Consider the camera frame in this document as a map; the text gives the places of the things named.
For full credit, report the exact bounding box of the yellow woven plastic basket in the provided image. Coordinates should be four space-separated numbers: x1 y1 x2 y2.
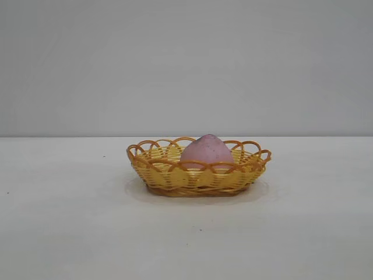
125 136 272 197

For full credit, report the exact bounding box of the pink speckled peach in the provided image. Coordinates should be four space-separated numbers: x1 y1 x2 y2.
180 134 235 173

